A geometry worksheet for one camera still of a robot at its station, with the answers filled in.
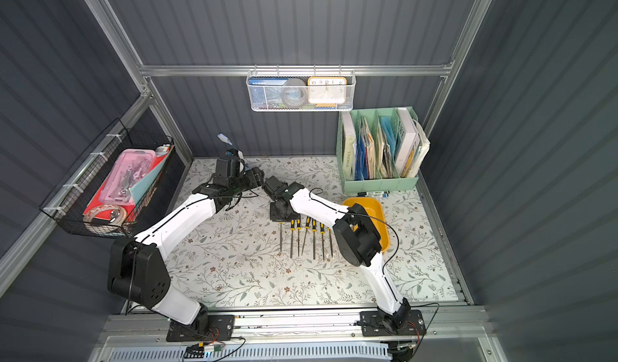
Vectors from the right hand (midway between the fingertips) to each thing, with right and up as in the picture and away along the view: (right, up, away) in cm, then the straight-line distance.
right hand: (282, 214), depth 93 cm
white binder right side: (+53, +27, +4) cm, 60 cm away
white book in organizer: (+26, +27, +2) cm, 38 cm away
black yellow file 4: (+6, -6, +3) cm, 9 cm away
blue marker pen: (+39, +7, +12) cm, 41 cm away
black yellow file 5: (+3, -6, +3) cm, 8 cm away
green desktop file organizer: (+38, +26, +3) cm, 46 cm away
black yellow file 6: (0, -8, -4) cm, 9 cm away
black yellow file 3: (+9, -6, +3) cm, 12 cm away
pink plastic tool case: (-45, +18, -18) cm, 52 cm away
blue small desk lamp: (-24, +30, +4) cm, 39 cm away
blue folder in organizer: (+31, +22, +2) cm, 38 cm away
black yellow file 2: (+12, -7, +3) cm, 14 cm away
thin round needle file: (+19, -12, -2) cm, 22 cm away
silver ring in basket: (-42, +3, -27) cm, 50 cm away
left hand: (-10, +16, -6) cm, 20 cm away
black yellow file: (+16, -8, +1) cm, 18 cm away
